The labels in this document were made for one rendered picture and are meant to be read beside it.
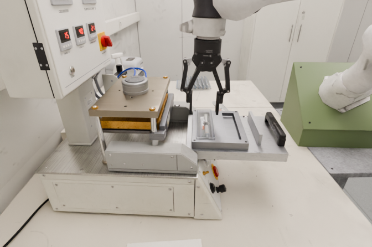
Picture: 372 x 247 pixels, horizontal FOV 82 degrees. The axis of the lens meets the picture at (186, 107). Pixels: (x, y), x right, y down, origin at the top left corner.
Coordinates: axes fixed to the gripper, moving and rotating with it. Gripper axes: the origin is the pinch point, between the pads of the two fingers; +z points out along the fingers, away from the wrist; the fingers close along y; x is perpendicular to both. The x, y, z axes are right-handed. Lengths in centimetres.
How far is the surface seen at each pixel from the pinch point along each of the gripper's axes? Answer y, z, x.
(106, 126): -27.8, 3.0, -9.9
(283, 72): 111, 53, 210
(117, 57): -54, 5, 78
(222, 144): 5.3, 7.8, -9.9
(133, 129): -20.2, 3.9, -9.7
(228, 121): 9.3, 8.4, 4.7
